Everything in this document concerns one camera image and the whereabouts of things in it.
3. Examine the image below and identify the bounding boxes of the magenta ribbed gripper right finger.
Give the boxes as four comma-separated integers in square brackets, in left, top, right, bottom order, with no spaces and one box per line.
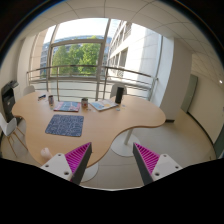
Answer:
[133,143,182,185]

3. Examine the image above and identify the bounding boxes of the light wooden curved table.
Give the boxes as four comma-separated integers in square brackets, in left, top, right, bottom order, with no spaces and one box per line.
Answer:
[11,90,167,184]

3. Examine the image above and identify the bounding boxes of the dark can left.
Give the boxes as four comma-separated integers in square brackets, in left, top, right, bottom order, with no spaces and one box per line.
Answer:
[48,95,54,106]

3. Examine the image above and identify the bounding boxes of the white chair wooden legs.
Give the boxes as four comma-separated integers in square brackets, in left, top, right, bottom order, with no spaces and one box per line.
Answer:
[0,113,26,151]

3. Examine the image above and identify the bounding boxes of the dark patterned mug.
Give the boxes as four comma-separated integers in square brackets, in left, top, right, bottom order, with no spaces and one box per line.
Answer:
[81,98,88,108]

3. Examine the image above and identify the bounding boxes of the small dark object on table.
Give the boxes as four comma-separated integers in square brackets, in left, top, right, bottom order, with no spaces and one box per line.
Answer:
[38,95,46,101]

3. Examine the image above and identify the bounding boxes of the colourful magazine left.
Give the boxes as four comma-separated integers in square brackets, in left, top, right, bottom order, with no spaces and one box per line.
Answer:
[54,101,80,112]

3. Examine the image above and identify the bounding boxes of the white computer mouse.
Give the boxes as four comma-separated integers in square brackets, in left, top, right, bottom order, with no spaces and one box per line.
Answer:
[40,148,52,160]

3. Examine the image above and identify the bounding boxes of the white chair far left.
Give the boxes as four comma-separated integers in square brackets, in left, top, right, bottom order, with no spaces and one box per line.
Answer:
[23,85,35,96]

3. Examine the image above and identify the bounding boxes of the black cylindrical speaker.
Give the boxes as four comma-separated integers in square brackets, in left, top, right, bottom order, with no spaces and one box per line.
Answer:
[115,87,124,104]

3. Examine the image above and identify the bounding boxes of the open light blue magazine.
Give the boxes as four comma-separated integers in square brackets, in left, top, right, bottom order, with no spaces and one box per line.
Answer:
[91,99,117,111]

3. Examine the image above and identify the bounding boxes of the white chair far right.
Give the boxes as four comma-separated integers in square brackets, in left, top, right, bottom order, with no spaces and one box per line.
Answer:
[109,82,128,100]

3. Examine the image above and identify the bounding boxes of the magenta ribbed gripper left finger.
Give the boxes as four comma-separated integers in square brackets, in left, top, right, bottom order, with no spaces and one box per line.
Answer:
[42,143,92,185]

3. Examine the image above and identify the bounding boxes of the green door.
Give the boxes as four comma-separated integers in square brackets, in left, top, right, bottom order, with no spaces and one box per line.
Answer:
[181,75,198,113]

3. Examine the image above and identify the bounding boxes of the blue patterned mouse pad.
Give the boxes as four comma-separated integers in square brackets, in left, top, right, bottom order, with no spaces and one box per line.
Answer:
[45,114,84,137]

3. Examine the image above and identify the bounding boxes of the metal balcony railing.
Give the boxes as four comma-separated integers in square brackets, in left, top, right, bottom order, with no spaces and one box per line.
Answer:
[27,65,158,101]

